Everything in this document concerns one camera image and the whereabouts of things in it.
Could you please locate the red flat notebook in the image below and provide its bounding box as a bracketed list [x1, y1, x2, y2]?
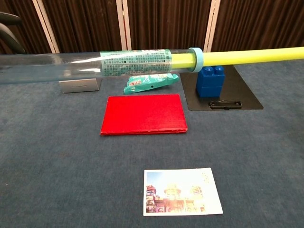
[99, 94, 188, 136]

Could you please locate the silver grey printed box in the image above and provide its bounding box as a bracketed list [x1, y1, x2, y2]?
[58, 77, 102, 94]

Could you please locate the yellow and teal water pump toy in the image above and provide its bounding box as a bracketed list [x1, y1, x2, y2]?
[0, 47, 204, 85]

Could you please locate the blue studded building block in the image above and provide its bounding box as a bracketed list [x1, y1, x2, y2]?
[195, 66, 225, 98]

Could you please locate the brown folding screen panel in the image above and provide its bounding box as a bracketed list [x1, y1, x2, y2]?
[0, 0, 57, 55]
[209, 0, 304, 52]
[38, 0, 126, 54]
[122, 0, 214, 52]

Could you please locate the black clipboard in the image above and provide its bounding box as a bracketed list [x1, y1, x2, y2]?
[180, 64, 264, 111]

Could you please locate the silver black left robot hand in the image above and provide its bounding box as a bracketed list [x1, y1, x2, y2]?
[0, 11, 27, 55]

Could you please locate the photo postcard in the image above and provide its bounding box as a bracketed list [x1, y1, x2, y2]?
[143, 167, 224, 217]

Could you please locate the teal white snack bag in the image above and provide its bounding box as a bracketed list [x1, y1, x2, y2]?
[123, 73, 180, 95]

